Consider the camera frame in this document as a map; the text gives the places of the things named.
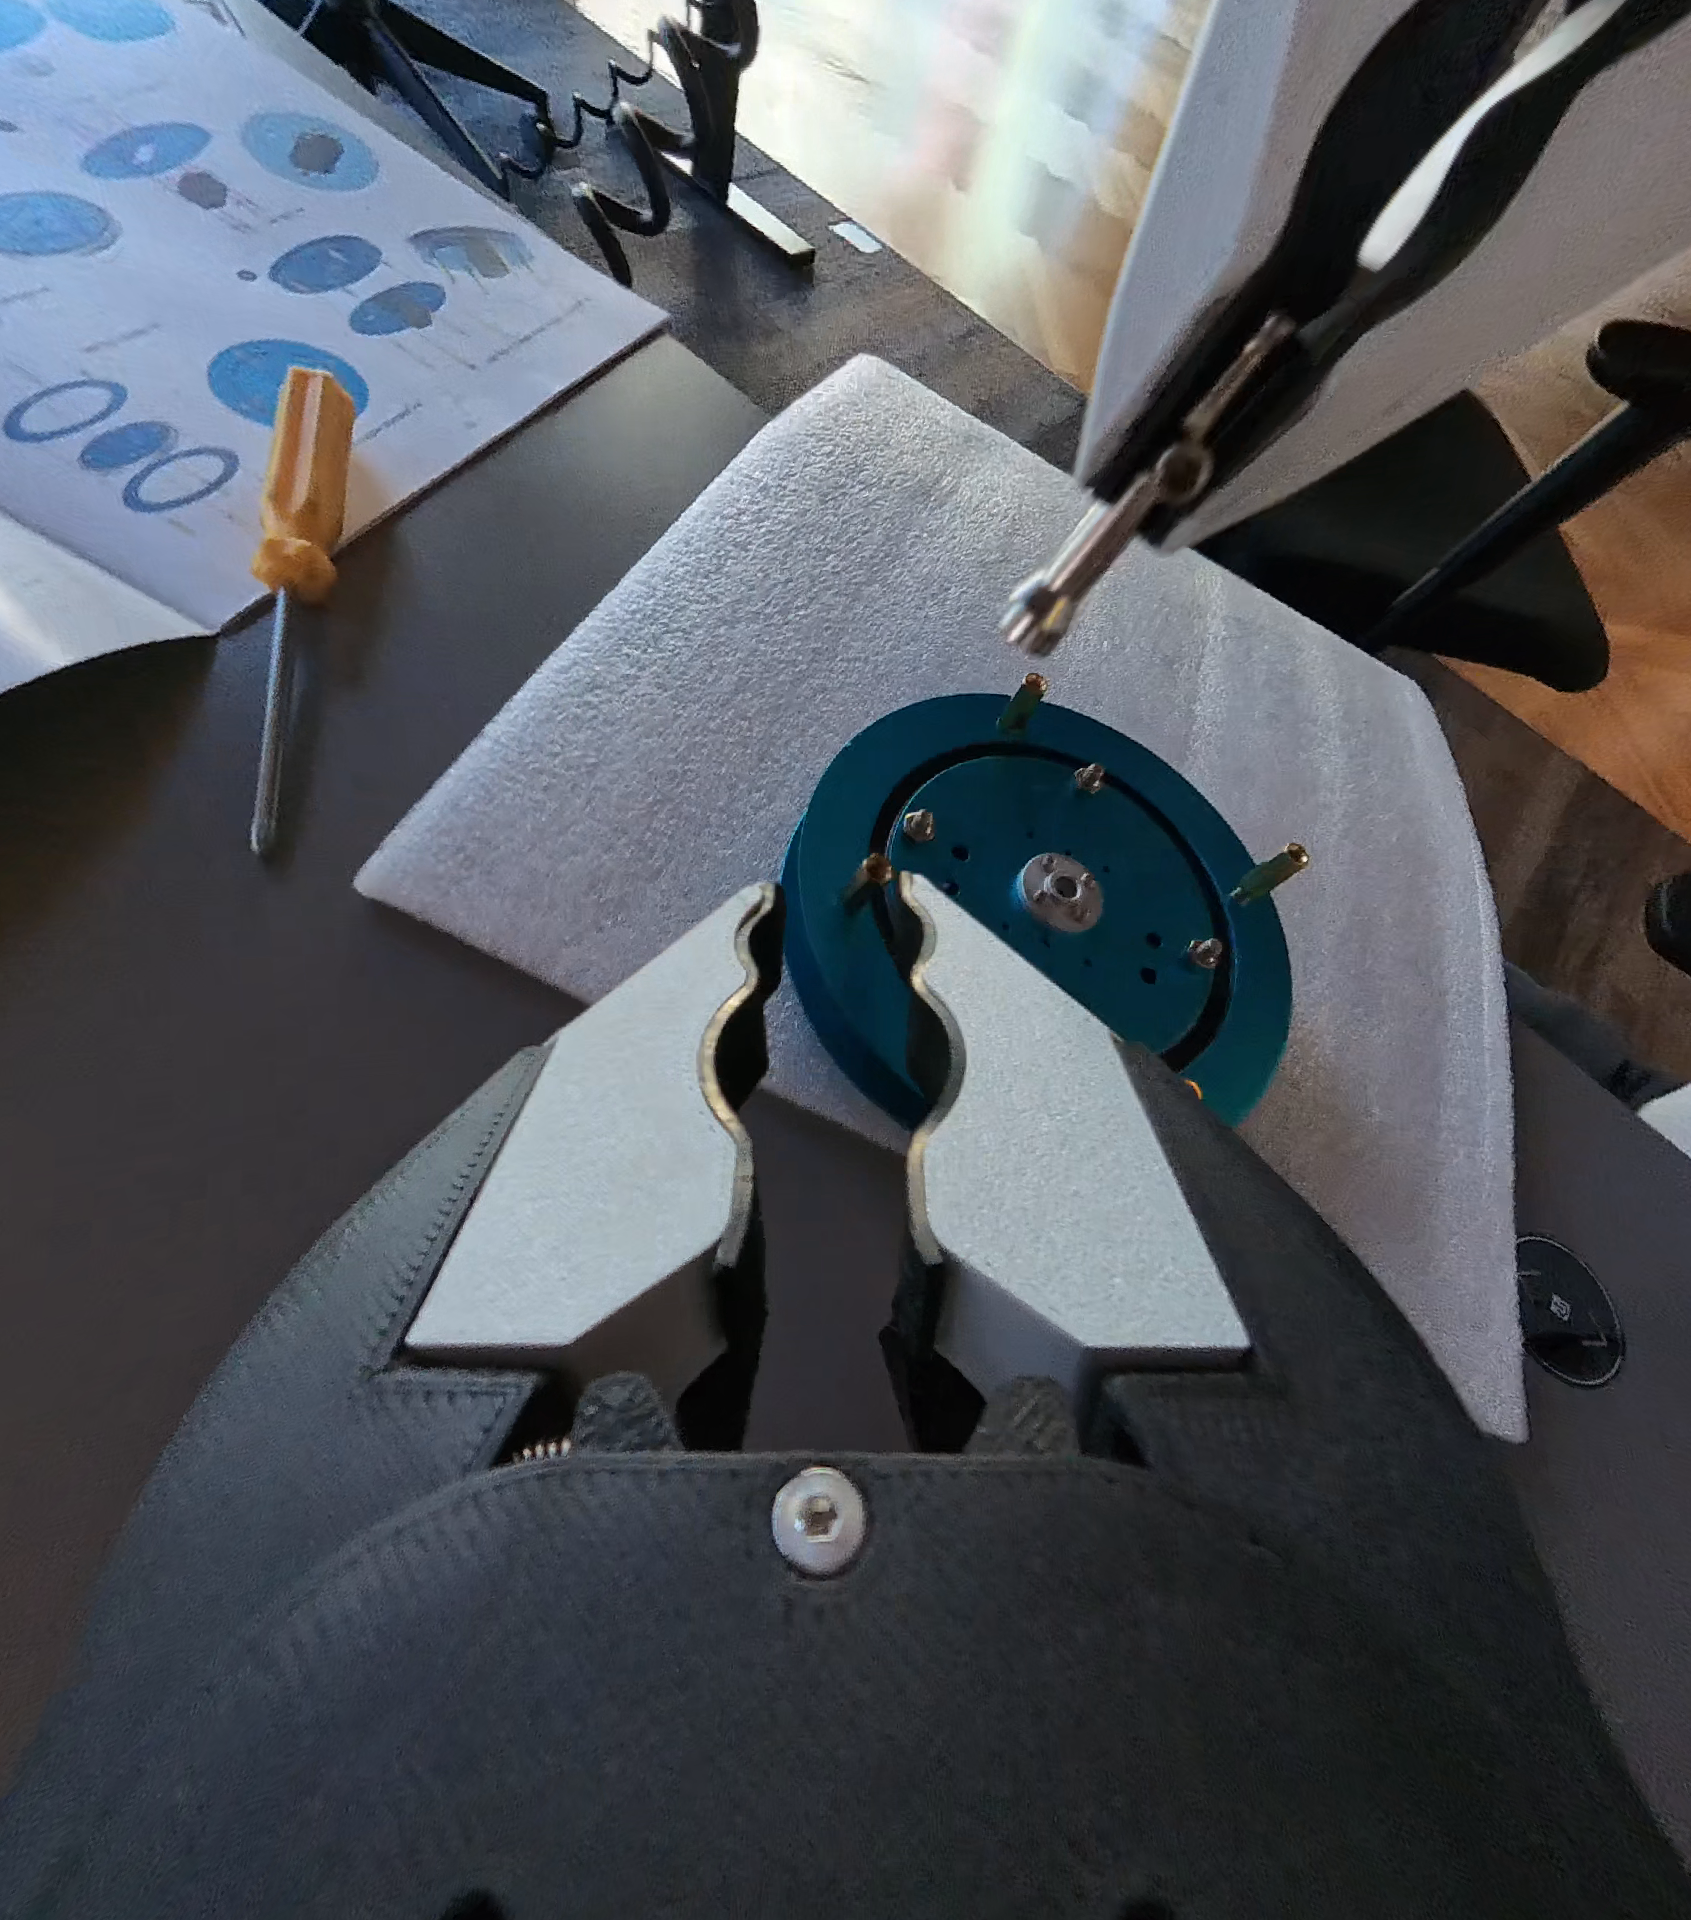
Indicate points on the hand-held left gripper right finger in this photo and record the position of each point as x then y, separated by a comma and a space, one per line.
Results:
1070, 1184

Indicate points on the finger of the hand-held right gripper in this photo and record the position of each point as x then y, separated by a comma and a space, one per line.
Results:
1580, 254
1206, 225

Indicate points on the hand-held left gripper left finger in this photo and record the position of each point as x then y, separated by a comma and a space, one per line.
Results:
590, 1184

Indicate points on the blue round base plate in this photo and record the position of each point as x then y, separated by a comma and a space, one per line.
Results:
1146, 885

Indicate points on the metal socket wrench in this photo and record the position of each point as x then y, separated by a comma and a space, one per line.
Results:
1086, 549

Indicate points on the black metal desk leg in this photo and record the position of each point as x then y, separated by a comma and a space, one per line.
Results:
774, 228

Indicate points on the dark grey desk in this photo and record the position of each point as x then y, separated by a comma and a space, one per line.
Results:
110, 1051

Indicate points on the round black desk button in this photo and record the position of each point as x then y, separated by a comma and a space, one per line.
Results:
1568, 1329

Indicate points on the white floor sticker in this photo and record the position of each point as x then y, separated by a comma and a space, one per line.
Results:
858, 233

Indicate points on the beige office chair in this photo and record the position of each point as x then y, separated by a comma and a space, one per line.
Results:
1520, 614

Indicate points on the white foam sheet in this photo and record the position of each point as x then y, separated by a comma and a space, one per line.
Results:
786, 601

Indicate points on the black chair base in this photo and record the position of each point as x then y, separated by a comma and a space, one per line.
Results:
410, 74

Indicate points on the printed instruction manual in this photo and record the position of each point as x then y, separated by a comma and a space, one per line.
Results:
34, 494

